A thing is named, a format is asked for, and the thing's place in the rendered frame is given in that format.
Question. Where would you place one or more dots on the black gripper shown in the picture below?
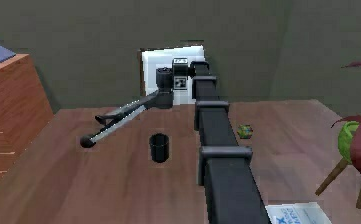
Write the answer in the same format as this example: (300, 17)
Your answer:
(164, 87)

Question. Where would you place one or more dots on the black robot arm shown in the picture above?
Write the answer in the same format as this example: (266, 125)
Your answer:
(226, 180)

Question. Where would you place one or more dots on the white book with blue print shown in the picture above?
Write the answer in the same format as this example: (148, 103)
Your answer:
(296, 214)

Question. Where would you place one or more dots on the green chair with wooden legs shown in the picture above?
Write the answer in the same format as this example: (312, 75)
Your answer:
(346, 146)

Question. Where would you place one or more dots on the black cup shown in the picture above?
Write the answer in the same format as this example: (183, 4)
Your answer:
(159, 148)

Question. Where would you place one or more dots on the white door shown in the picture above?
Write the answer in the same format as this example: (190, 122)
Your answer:
(166, 68)

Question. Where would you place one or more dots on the brown wooden cabinet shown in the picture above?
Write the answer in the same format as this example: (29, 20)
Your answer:
(13, 116)

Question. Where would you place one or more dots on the multicoloured puzzle cube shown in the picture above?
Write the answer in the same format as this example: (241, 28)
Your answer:
(245, 131)

